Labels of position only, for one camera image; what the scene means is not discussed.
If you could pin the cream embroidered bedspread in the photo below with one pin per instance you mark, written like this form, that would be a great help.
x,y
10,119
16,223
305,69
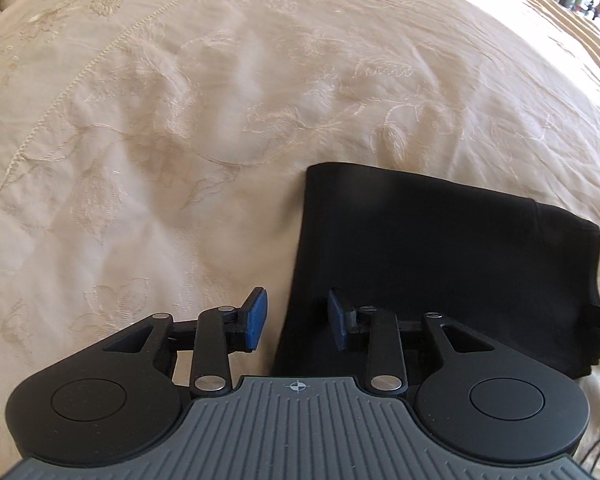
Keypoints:
x,y
152,152

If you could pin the black pants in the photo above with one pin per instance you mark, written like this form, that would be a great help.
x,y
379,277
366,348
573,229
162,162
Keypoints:
x,y
518,271

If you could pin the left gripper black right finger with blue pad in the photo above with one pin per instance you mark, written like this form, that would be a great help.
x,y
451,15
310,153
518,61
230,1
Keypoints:
x,y
348,322

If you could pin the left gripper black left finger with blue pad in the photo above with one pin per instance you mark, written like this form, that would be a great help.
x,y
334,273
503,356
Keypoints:
x,y
233,328

